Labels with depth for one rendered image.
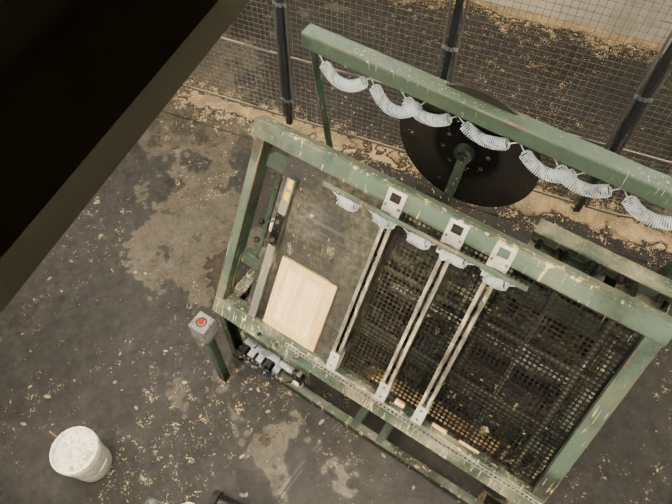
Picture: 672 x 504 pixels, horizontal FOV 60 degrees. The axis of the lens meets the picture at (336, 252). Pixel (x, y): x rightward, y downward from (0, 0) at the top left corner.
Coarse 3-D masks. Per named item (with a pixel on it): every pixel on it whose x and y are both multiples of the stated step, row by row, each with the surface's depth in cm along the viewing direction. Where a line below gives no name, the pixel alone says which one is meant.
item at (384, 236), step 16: (400, 192) 277; (384, 208) 284; (400, 208) 280; (384, 224) 274; (384, 240) 293; (368, 272) 308; (368, 288) 309; (352, 304) 315; (352, 320) 318; (336, 352) 332; (336, 368) 337
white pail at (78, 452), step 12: (72, 432) 372; (84, 432) 372; (60, 444) 368; (72, 444) 368; (84, 444) 368; (96, 444) 367; (60, 456) 364; (72, 456) 364; (84, 456) 361; (96, 456) 365; (108, 456) 391; (60, 468) 360; (72, 468) 360; (84, 468) 359; (96, 468) 374; (108, 468) 391; (84, 480) 382; (96, 480) 388
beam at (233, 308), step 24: (216, 312) 368; (240, 312) 359; (264, 336) 356; (336, 384) 341; (360, 384) 334; (408, 432) 327; (432, 432) 320; (456, 456) 317; (480, 456) 314; (480, 480) 315
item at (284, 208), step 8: (296, 184) 315; (288, 192) 315; (288, 200) 317; (280, 208) 321; (288, 208) 321; (280, 232) 327; (280, 240) 333; (272, 248) 333; (272, 256) 334; (264, 264) 339; (272, 264) 340; (264, 272) 341; (264, 280) 343; (256, 288) 348; (264, 288) 347; (256, 296) 350; (256, 304) 352; (256, 312) 354
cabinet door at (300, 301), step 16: (288, 272) 336; (304, 272) 330; (288, 288) 339; (304, 288) 334; (320, 288) 329; (336, 288) 323; (272, 304) 349; (288, 304) 343; (304, 304) 338; (320, 304) 332; (272, 320) 353; (288, 320) 347; (304, 320) 341; (320, 320) 335; (288, 336) 351; (304, 336) 345
